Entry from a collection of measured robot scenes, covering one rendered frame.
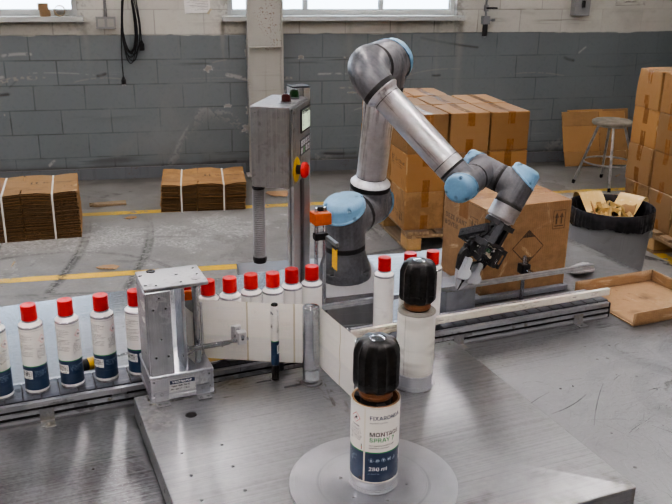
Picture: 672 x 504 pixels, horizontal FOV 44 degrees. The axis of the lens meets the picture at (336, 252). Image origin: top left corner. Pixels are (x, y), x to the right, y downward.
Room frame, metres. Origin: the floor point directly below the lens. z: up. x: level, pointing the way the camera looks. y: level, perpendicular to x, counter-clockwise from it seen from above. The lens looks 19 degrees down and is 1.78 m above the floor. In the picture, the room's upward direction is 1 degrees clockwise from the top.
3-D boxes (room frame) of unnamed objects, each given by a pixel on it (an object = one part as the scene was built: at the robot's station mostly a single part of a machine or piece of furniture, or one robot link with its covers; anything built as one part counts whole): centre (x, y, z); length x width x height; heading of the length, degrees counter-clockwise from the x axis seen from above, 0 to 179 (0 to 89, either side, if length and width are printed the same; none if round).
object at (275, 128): (1.94, 0.13, 1.38); 0.17 x 0.10 x 0.19; 168
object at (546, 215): (2.44, -0.52, 0.99); 0.30 x 0.24 x 0.27; 112
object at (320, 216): (1.94, 0.03, 1.05); 0.10 x 0.04 x 0.33; 23
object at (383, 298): (1.95, -0.12, 0.98); 0.05 x 0.05 x 0.20
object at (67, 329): (1.65, 0.59, 0.98); 0.05 x 0.05 x 0.20
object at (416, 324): (1.67, -0.18, 1.03); 0.09 x 0.09 x 0.30
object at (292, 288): (1.86, 0.11, 0.98); 0.05 x 0.05 x 0.20
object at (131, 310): (1.71, 0.45, 0.98); 0.05 x 0.05 x 0.20
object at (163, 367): (1.65, 0.35, 1.01); 0.14 x 0.13 x 0.26; 113
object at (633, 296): (2.28, -0.92, 0.85); 0.30 x 0.26 x 0.04; 113
